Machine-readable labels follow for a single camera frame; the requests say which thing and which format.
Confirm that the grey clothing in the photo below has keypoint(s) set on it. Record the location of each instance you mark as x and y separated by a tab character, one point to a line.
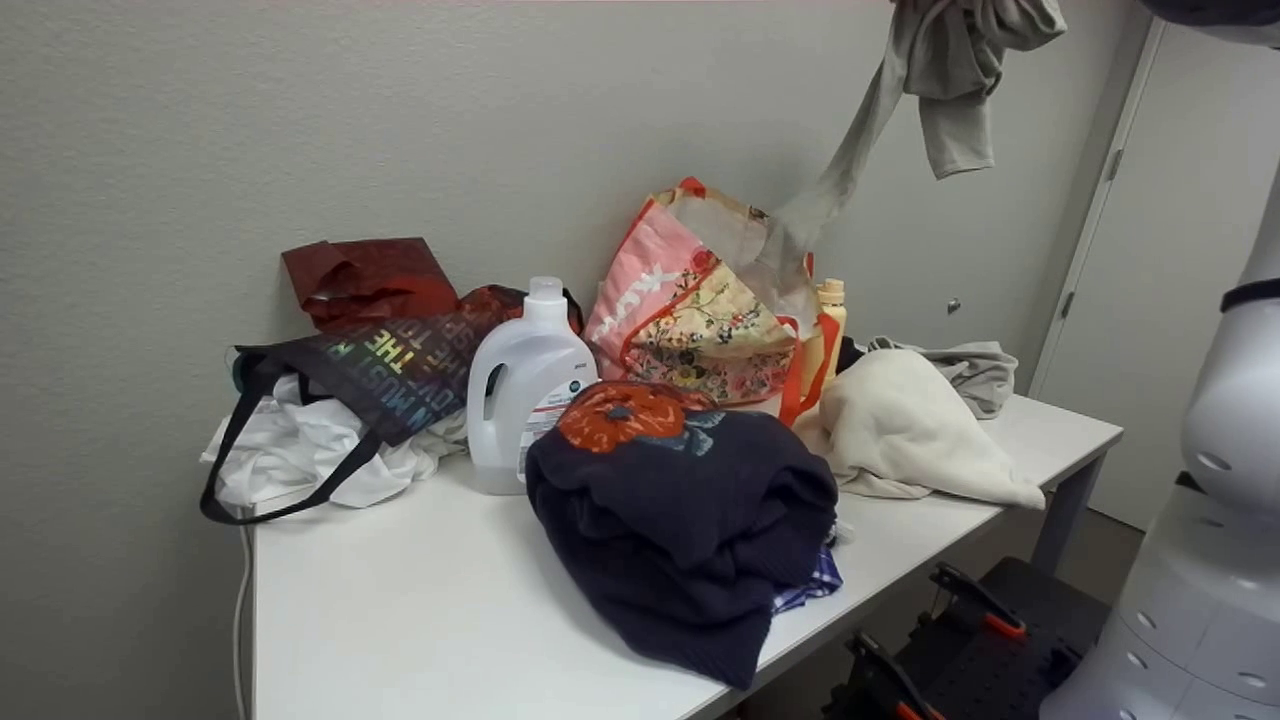
952	81

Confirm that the grey table leg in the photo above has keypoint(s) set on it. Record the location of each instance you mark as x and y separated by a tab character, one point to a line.
1064	513

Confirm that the tan drink bottle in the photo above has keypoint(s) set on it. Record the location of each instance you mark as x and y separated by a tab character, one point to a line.
833	332

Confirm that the navy blue clothing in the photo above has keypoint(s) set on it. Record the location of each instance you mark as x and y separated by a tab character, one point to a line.
681	533

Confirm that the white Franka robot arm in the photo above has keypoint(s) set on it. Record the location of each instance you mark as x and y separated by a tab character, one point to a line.
1226	440

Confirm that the black orange tool case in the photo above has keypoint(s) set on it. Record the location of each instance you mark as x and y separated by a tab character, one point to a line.
984	640

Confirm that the blue patterned cloth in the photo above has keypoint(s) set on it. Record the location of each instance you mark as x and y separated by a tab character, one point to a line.
811	581

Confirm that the cream towel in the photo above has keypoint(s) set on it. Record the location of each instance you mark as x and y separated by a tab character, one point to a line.
915	434

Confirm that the black tote bag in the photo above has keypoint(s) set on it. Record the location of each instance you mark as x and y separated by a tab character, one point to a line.
401	366

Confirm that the pink floral shopping bag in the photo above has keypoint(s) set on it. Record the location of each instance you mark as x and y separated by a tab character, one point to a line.
655	294

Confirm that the dark tote bag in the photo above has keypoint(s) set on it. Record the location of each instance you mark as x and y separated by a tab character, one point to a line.
284	454

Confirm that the light grey cloth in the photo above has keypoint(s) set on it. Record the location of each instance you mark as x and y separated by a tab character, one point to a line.
984	373

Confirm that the orange printed cloth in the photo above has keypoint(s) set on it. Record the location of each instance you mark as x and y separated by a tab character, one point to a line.
615	412

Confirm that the dark red bag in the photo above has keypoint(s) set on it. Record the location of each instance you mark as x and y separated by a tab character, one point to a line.
372	281

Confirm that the white detergent bottle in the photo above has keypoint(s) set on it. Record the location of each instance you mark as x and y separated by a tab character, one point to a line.
527	386

